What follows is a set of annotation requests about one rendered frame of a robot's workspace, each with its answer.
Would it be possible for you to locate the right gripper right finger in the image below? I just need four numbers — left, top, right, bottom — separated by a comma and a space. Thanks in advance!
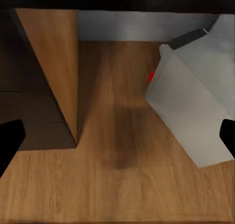
219, 119, 235, 159

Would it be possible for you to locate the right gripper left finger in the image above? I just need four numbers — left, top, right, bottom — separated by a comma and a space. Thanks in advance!
0, 119, 25, 177

